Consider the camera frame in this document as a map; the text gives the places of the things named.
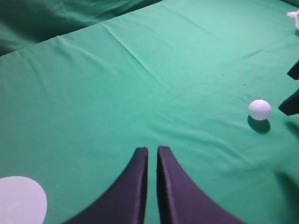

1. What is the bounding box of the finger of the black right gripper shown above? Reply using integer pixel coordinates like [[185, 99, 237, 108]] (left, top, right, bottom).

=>
[[278, 90, 299, 116], [287, 61, 299, 80]]

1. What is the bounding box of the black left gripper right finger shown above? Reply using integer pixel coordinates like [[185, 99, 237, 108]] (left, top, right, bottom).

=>
[[157, 146, 244, 224]]

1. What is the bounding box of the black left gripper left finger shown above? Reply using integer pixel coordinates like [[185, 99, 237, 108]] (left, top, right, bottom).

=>
[[66, 147, 149, 224]]

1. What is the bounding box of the white dimpled golf ball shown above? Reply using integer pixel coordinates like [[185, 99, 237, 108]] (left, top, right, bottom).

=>
[[248, 99, 272, 121]]

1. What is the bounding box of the white round plate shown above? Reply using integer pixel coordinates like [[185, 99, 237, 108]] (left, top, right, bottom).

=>
[[0, 176, 47, 224]]

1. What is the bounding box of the white crumpled object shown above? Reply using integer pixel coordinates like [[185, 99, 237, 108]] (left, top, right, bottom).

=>
[[286, 10, 299, 36]]

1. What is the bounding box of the green table cloth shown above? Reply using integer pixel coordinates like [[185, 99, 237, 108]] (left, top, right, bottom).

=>
[[0, 0, 299, 224]]

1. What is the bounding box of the green backdrop curtain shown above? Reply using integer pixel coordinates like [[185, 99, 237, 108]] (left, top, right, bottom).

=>
[[0, 0, 157, 55]]

